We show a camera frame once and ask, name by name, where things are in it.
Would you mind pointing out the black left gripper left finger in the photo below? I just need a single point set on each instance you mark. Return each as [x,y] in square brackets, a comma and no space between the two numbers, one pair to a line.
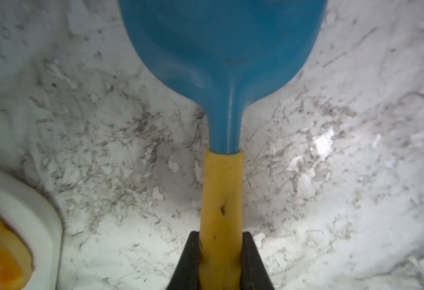
[186,274]

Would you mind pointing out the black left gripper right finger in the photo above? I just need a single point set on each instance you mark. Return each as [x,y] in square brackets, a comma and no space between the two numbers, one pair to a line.
[254,274]

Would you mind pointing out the blue rake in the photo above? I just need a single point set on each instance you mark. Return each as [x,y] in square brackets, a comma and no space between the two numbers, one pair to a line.
[224,56]

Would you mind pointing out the white rectangular plate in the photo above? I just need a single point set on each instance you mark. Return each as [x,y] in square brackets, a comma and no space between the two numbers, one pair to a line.
[36,222]

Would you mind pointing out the glazed ring donut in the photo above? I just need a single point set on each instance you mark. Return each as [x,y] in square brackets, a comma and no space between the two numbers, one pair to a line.
[16,261]

